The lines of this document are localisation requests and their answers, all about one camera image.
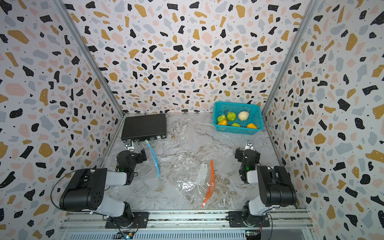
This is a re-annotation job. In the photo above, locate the clear blue zip-top bag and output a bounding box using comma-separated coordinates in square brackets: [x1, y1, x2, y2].
[134, 139, 168, 181]

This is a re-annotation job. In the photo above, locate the yellow lemon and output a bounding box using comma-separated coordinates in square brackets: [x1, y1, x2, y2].
[247, 123, 258, 129]

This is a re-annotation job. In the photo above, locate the orange fruit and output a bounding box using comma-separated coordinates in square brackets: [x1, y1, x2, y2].
[218, 120, 228, 126]

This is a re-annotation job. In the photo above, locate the green apple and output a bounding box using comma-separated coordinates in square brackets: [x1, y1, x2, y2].
[227, 112, 237, 122]

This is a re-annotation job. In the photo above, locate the beige round fruit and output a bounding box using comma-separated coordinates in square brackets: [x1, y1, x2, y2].
[238, 111, 250, 121]

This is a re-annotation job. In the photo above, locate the green pear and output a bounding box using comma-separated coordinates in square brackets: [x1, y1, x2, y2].
[217, 114, 227, 123]

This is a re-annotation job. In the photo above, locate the clear red zip-top bag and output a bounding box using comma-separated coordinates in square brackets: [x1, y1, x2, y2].
[174, 160, 216, 209]

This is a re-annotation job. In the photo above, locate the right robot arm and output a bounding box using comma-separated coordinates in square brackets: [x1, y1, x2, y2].
[227, 148, 297, 229]

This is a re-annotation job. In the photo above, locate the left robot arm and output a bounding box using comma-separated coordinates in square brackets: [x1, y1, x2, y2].
[54, 150, 150, 231]

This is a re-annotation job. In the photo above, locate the black briefcase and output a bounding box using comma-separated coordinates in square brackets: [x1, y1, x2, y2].
[121, 114, 167, 143]

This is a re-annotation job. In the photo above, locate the teal plastic basket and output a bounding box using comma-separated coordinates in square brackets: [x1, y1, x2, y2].
[213, 102, 264, 135]

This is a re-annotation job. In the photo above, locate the green circuit board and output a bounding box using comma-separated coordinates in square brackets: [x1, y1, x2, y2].
[113, 232, 135, 240]

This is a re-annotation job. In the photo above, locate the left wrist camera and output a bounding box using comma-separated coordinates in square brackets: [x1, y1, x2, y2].
[125, 141, 135, 152]

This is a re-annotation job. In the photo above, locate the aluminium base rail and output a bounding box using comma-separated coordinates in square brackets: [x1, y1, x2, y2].
[59, 209, 317, 240]

